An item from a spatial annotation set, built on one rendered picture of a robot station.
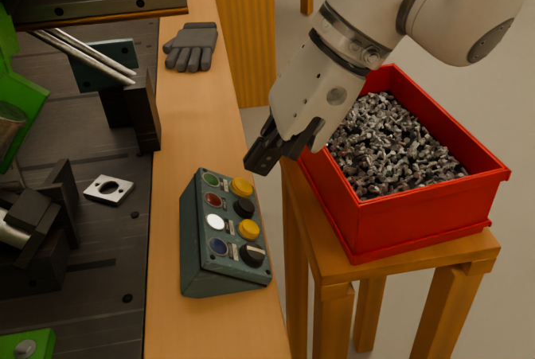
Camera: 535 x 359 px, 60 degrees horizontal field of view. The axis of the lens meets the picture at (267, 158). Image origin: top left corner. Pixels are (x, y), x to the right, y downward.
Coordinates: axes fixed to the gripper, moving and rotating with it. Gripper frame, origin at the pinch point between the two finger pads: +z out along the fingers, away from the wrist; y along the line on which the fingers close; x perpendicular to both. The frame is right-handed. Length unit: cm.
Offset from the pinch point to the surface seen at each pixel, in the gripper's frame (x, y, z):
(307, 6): -111, 277, 34
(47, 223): 19.1, -5.6, 13.8
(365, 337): -75, 23, 57
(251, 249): 0.6, -10.8, 4.4
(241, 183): 0.3, -0.2, 4.5
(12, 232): 21.9, -6.7, 15.3
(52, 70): 24, 45, 26
